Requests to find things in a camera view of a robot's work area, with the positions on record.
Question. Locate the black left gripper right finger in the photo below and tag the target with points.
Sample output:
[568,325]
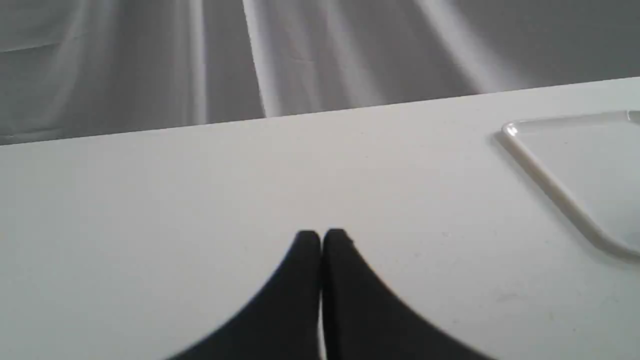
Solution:
[364,320]

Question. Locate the grey backdrop cloth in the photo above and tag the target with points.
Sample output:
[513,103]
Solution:
[77,68]

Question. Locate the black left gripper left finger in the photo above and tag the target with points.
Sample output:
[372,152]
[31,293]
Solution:
[281,322]

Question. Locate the white rectangular plastic tray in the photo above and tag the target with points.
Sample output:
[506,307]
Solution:
[589,166]

